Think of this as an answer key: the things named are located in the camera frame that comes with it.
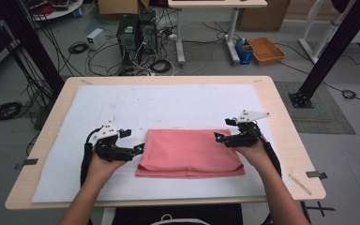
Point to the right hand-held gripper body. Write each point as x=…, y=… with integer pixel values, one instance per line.
x=245, y=137

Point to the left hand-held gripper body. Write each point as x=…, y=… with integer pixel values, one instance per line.
x=112, y=151

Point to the pink tank top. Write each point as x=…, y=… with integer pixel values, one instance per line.
x=189, y=153

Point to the person's right hand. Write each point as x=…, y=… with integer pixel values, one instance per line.
x=258, y=154

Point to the person's left hand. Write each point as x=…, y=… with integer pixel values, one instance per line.
x=101, y=172

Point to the white foam mat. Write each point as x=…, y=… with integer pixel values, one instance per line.
x=168, y=106

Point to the person's black clothing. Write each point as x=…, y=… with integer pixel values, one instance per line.
x=137, y=215

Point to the blue box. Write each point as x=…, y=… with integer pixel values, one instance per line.
x=245, y=53

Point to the thin wooden stick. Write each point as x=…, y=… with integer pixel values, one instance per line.
x=300, y=185

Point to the grey tape strip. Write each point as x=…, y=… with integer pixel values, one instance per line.
x=315, y=174
x=29, y=162

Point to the orange tray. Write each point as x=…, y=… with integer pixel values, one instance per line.
x=265, y=50

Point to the grey floor mat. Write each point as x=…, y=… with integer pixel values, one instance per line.
x=325, y=118

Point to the black computer tower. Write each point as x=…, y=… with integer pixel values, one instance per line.
x=127, y=37
x=147, y=31

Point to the small white device box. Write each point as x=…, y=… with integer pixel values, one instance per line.
x=96, y=39

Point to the large cardboard box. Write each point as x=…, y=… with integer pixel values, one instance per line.
x=262, y=15

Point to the white desk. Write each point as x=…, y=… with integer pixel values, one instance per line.
x=218, y=3

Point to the small cardboard box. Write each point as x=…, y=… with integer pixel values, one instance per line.
x=115, y=6

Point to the round white table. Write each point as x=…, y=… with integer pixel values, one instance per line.
x=62, y=11

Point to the black aluminium post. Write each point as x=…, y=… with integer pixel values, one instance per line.
x=34, y=47
x=334, y=53

